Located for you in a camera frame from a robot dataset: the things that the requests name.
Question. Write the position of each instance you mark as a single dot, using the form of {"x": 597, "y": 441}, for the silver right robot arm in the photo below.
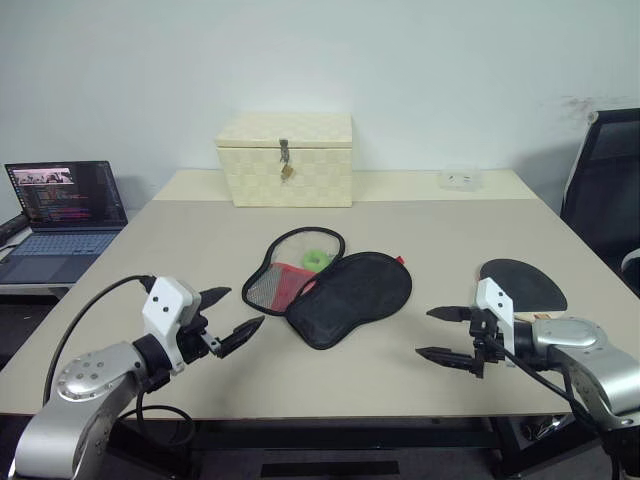
{"x": 575, "y": 335}

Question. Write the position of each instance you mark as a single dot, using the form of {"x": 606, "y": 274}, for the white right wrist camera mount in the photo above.
{"x": 492, "y": 295}

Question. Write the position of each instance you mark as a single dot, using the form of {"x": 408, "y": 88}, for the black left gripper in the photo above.
{"x": 192, "y": 340}

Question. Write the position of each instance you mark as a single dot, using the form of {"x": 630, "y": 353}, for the black table tennis paddle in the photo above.
{"x": 530, "y": 287}

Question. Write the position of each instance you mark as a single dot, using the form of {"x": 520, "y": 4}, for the cream woven lidded box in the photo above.
{"x": 310, "y": 170}

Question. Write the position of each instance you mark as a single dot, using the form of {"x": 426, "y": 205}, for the brass padlock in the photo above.
{"x": 287, "y": 172}

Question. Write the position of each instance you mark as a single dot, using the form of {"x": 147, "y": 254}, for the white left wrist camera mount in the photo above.
{"x": 162, "y": 300}

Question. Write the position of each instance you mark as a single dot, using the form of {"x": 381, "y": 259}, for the grey metal fitting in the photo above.
{"x": 547, "y": 429}

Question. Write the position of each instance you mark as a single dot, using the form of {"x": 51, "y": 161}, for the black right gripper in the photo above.
{"x": 482, "y": 330}

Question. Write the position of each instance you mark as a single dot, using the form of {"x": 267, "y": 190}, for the black mesh zip pouch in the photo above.
{"x": 350, "y": 295}

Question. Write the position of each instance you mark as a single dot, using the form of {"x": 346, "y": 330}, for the open blue laptop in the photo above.
{"x": 65, "y": 240}

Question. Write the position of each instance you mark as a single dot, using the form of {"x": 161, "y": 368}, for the clear plastic box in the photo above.
{"x": 461, "y": 179}

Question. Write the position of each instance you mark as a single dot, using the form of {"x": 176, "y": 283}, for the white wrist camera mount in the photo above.
{"x": 162, "y": 300}
{"x": 492, "y": 295}

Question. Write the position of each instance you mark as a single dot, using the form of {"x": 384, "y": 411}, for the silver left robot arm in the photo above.
{"x": 75, "y": 380}

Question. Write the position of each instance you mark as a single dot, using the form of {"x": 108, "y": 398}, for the black table frame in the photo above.
{"x": 325, "y": 440}

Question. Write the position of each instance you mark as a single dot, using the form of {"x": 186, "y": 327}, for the black mesh office chair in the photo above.
{"x": 605, "y": 175}

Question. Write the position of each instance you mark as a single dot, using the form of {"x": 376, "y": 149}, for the green round toy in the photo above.
{"x": 320, "y": 262}

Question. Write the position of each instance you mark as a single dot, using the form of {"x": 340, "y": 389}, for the black handheld device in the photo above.
{"x": 11, "y": 229}

